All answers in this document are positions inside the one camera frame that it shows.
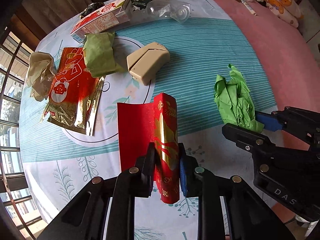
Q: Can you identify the green paper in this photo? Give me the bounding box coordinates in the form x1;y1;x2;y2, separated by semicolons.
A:
214;64;264;133

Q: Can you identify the red gold envelope packet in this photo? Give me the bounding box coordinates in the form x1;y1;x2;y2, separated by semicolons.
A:
117;93;180;204

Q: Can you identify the red gold foil snack bag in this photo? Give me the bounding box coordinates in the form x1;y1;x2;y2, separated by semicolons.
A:
42;47;104;136

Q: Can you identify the green paper wrapper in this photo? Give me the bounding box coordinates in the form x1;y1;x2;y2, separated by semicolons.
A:
83;32;125;78

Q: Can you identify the window with metal bars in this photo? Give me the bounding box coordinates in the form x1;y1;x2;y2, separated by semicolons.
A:
1;30;46;239

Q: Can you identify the pink bed sheet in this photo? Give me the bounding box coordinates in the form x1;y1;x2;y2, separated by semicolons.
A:
159;0;320;224

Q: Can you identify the white marker pen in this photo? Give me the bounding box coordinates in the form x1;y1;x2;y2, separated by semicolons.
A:
240;0;257;16

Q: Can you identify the beige plastic box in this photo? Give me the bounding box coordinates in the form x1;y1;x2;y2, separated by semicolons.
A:
126;42;170;86

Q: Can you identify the clear plastic bottle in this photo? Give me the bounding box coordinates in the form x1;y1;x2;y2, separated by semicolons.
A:
146;0;190;23

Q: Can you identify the crumpled beige paper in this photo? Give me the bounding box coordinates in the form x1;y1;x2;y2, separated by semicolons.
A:
25;51;57;102

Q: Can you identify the strawberry milk carton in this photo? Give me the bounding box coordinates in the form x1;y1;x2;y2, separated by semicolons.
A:
71;0;130;43

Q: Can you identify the black crumpled wrapper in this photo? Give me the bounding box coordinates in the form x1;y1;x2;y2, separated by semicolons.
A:
80;2;104;19

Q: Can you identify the beige curtain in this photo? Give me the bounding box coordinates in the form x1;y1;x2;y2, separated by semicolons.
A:
22;0;92;34

